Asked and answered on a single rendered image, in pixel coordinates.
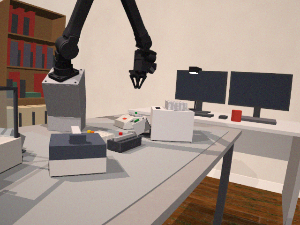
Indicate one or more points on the white tube rack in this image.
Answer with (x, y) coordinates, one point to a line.
(105, 135)

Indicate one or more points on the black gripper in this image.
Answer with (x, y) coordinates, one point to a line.
(137, 74)

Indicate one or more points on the grey flat mat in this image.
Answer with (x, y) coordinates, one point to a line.
(30, 196)

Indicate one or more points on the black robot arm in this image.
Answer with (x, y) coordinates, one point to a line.
(67, 49)

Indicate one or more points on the cream block with round holes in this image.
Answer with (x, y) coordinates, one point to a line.
(125, 121)

